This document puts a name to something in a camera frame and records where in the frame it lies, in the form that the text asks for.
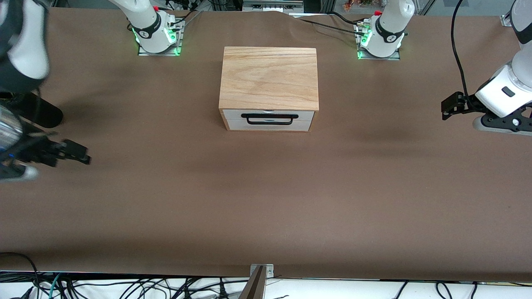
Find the small metal mounting plate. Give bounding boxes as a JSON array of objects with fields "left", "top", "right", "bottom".
[{"left": 250, "top": 264, "right": 274, "bottom": 278}]

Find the wooden drawer cabinet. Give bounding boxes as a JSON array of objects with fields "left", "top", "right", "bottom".
[{"left": 219, "top": 47, "right": 320, "bottom": 132}]

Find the white-fronted wooden drawer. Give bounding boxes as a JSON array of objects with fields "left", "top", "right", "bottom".
[{"left": 223, "top": 109, "right": 315, "bottom": 131}]

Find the grey metal frame panel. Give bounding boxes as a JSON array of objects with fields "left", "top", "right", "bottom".
[{"left": 242, "top": 0, "right": 304, "bottom": 12}]

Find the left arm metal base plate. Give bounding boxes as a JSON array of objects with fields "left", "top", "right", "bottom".
[{"left": 357, "top": 21, "right": 401, "bottom": 61}]

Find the black looped floor cable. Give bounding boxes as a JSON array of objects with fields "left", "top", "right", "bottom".
[{"left": 0, "top": 252, "right": 40, "bottom": 299}]

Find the long black table cable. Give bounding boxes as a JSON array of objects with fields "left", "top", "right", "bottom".
[{"left": 297, "top": 18, "right": 366, "bottom": 36}]

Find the teal cable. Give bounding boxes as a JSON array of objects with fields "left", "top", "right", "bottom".
[{"left": 48, "top": 274, "right": 62, "bottom": 299}]

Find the grey metal camera pole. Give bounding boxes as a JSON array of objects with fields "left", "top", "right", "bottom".
[{"left": 238, "top": 266, "right": 266, "bottom": 299}]

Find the short black table cable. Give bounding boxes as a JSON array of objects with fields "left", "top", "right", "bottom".
[{"left": 328, "top": 12, "right": 360, "bottom": 25}]

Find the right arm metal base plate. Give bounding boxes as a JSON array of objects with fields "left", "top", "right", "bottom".
[{"left": 138, "top": 19, "right": 184, "bottom": 56}]

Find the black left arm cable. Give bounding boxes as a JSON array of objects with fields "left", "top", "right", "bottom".
[{"left": 451, "top": 0, "right": 473, "bottom": 104}]

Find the brown table cover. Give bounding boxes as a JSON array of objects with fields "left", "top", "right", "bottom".
[{"left": 0, "top": 7, "right": 532, "bottom": 283}]

